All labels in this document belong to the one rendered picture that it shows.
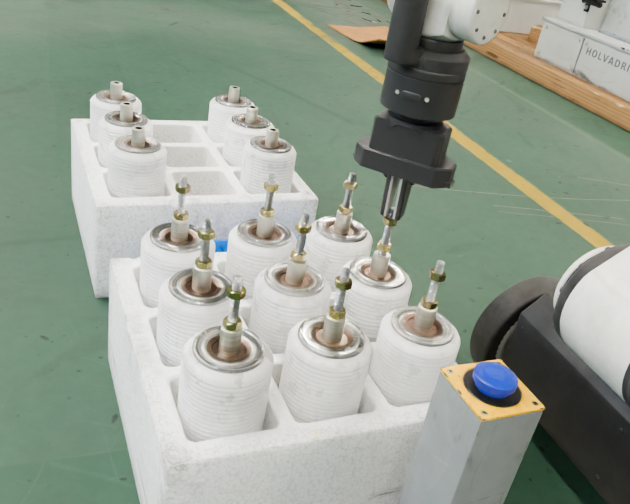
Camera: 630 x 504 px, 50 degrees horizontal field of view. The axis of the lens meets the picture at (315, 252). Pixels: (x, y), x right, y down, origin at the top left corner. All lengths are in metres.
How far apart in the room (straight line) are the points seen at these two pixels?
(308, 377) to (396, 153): 0.28
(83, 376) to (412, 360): 0.51
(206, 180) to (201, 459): 0.70
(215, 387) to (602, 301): 0.41
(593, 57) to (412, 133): 2.51
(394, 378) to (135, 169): 0.57
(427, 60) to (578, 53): 2.61
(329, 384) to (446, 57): 0.37
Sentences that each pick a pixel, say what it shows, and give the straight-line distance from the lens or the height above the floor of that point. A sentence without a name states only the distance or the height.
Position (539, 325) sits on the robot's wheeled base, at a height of 0.18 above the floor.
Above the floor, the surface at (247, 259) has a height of 0.23.
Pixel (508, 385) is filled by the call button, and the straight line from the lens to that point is 0.64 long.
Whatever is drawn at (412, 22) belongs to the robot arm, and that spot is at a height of 0.58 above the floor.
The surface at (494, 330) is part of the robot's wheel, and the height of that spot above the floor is 0.13.
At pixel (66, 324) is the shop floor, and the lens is 1.17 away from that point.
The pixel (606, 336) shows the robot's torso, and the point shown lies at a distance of 0.77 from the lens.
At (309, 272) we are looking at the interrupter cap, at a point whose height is 0.25.
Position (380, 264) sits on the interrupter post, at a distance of 0.88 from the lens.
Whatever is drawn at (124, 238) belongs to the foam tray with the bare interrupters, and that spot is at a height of 0.12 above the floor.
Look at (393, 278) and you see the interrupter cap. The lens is 0.89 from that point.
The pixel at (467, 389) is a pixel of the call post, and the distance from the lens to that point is 0.64.
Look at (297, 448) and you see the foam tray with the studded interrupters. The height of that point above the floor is 0.17.
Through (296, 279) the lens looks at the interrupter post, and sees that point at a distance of 0.84.
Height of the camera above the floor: 0.70
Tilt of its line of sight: 29 degrees down
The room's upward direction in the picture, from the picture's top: 11 degrees clockwise
